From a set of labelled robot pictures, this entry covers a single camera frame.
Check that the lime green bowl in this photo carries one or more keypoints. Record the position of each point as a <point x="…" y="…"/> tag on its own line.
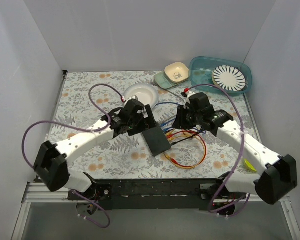
<point x="248" y="166"/>

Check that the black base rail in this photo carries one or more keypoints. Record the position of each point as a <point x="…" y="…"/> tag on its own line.
<point x="149" y="194"/>

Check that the blue striped white plate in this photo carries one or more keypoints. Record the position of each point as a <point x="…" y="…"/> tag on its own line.
<point x="229" y="78"/>

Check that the cream square panda bowl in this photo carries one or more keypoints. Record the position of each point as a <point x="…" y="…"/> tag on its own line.
<point x="177" y="72"/>

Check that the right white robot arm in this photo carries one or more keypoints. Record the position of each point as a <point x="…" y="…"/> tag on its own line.
<point x="276" y="175"/>

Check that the white round bowl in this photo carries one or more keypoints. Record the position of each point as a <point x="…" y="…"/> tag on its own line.
<point x="145" y="93"/>

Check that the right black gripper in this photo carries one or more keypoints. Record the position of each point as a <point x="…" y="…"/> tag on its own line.
<point x="180" y="120"/>

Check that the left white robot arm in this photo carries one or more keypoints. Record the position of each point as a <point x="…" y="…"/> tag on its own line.
<point x="53" y="159"/>

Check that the floral table mat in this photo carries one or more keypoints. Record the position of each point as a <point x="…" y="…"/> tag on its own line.
<point x="126" y="142"/>

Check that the green divided tray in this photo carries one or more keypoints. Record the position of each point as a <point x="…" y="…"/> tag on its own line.
<point x="166" y="81"/>

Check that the teal plastic basin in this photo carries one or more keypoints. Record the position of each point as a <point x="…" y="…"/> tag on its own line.
<point x="201" y="69"/>

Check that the black network switch box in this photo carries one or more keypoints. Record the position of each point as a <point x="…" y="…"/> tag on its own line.
<point x="156" y="140"/>

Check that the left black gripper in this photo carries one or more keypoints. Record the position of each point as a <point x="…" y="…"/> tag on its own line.
<point x="145" y="120"/>

